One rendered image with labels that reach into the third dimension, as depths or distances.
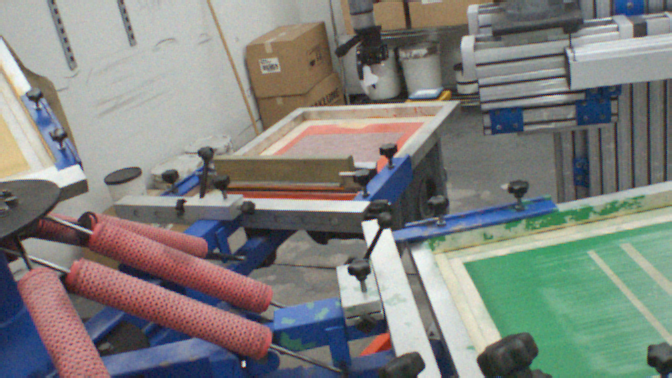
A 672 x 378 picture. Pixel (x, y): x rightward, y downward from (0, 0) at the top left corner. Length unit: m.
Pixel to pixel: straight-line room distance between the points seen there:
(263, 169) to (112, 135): 2.41
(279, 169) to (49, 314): 0.94
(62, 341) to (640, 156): 1.73
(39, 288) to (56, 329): 0.07
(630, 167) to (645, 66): 0.50
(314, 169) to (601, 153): 0.92
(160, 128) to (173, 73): 0.38
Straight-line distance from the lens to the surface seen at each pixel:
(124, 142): 4.19
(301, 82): 4.97
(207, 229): 1.48
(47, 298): 0.95
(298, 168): 1.72
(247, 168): 1.81
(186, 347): 1.15
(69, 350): 0.91
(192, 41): 4.72
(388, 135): 2.07
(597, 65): 1.78
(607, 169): 2.21
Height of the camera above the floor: 1.62
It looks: 23 degrees down
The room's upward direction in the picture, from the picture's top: 11 degrees counter-clockwise
